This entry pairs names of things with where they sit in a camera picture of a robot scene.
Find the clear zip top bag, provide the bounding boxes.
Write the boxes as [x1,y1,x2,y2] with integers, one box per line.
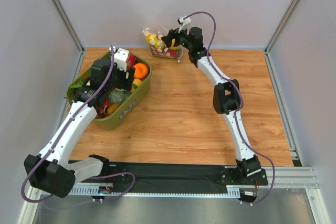
[142,27,183,63]

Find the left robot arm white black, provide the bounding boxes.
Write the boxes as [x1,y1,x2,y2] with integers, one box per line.
[20,57,135,202]

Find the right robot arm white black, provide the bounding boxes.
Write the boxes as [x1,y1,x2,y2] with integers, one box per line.
[161,27,268,185]

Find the fake yellow fruit in bin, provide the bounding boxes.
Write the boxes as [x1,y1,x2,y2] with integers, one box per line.
[132,78,142,89]

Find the fake orange persimmon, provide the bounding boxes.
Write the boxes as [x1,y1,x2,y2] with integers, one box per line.
[133,63,150,80]

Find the fake red apple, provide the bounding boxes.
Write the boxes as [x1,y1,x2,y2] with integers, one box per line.
[158,47,182,59]

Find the fake yellow lemon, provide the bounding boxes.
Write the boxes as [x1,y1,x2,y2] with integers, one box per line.
[146,33,165,49]

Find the fake pink dragon fruit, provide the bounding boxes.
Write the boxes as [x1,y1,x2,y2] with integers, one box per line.
[127,54,137,69]

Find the fake broccoli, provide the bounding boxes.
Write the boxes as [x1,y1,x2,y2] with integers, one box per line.
[109,90,131,104]

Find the olive green plastic bin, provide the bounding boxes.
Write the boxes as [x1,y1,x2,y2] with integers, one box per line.
[66,48,152,130]

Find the black base mat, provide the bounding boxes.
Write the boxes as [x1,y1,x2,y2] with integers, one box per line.
[78,160,269,194]

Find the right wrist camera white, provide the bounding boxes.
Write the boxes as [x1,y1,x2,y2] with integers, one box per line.
[177,16,191,33]

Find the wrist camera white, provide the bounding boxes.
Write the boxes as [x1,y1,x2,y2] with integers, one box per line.
[114,48,130,71]
[177,16,191,33]

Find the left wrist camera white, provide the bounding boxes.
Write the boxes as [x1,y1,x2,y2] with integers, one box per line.
[114,48,130,71]

